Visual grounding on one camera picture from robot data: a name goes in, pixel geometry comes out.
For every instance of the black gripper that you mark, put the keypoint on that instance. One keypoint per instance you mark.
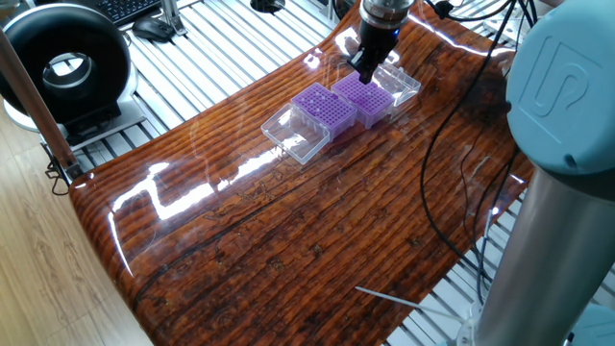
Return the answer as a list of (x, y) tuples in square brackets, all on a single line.
[(379, 43)]

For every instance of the purple tip holder clear lid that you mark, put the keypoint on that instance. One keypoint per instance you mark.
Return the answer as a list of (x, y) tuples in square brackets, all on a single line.
[(298, 134), (370, 103)]

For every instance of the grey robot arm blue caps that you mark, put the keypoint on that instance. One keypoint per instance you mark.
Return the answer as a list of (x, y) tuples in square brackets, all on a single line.
[(562, 86)]

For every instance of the black round disc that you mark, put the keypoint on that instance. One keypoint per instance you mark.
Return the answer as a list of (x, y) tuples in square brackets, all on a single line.
[(266, 5)]

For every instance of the perforated metal plate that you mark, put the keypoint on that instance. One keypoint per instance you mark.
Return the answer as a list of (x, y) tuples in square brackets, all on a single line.
[(504, 21)]

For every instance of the glossy wood grain sheet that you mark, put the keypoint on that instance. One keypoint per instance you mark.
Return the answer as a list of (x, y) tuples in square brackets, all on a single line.
[(288, 240)]

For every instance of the black computer mouse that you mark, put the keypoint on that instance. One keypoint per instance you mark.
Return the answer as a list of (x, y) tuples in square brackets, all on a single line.
[(153, 29)]

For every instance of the black computer keyboard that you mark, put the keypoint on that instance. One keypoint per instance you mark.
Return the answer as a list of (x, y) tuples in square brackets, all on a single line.
[(125, 8)]

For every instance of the small aluminium bracket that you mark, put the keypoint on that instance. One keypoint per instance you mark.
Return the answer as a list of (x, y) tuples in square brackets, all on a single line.
[(170, 17)]

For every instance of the brown frame post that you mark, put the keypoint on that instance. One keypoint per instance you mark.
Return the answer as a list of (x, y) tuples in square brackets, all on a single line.
[(33, 101)]

